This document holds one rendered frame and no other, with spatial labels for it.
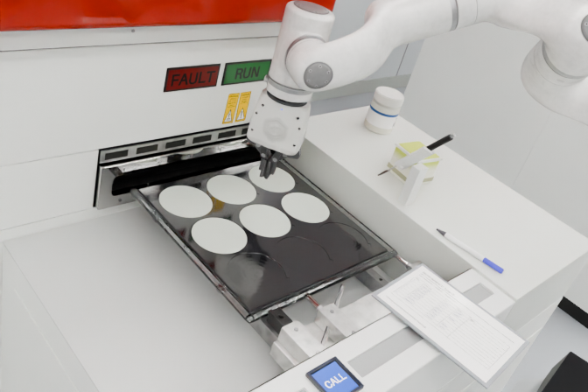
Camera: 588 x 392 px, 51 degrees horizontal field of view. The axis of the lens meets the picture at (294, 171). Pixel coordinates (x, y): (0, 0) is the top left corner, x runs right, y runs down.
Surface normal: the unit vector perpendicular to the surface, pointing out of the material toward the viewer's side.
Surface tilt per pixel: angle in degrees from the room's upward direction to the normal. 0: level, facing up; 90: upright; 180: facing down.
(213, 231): 0
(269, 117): 89
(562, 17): 50
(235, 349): 0
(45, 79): 90
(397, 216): 90
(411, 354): 0
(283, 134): 90
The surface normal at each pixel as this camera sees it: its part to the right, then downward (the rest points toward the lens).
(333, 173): -0.72, 0.19
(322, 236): 0.25, -0.83
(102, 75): 0.65, 0.53
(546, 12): -0.51, -0.56
